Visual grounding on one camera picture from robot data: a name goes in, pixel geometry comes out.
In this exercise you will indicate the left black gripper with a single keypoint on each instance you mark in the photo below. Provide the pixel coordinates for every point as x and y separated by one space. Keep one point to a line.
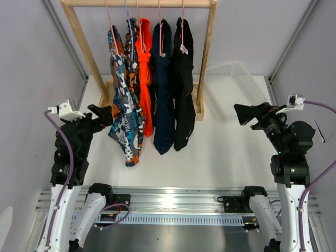
105 117

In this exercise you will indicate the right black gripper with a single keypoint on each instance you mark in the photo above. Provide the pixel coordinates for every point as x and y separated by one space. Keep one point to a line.
264 111

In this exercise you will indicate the navy blue shorts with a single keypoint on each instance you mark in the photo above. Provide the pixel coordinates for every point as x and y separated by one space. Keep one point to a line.
164 117

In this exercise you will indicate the orange grey camouflage shorts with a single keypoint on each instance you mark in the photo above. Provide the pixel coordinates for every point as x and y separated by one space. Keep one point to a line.
132 60

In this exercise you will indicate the black shorts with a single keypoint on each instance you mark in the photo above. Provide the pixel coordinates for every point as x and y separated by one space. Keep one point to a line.
182 85

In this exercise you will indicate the blue wire hanger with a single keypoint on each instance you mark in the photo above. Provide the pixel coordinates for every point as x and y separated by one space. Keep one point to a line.
130 29

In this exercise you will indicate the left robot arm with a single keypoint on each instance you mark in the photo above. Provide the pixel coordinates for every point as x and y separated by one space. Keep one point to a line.
62 231

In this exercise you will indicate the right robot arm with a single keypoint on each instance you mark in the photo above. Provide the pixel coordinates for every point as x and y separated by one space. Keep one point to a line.
290 170

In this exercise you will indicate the wooden clothes rack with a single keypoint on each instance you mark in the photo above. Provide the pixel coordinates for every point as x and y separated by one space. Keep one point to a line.
106 87

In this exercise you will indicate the white plastic basket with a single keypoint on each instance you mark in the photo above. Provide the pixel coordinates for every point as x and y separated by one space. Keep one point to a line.
230 83

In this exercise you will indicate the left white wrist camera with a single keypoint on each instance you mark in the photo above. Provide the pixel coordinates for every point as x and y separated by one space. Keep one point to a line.
66 111

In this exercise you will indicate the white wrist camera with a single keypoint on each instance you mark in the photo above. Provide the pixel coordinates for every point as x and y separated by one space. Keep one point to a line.
66 111
295 102

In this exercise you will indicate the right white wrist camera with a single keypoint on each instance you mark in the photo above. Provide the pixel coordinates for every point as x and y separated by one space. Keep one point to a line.
295 102

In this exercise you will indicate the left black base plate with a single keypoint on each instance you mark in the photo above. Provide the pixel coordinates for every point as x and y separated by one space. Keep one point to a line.
119 199

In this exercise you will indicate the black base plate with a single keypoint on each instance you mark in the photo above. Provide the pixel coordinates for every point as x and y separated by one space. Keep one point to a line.
119 199
234 204

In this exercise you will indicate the aluminium mounting rail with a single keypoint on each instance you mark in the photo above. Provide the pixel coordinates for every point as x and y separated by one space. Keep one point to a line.
169 200

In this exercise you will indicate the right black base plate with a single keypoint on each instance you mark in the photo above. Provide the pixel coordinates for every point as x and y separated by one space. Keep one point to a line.
234 204

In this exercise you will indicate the slotted cable duct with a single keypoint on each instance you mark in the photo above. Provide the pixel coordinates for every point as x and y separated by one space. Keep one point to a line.
175 219

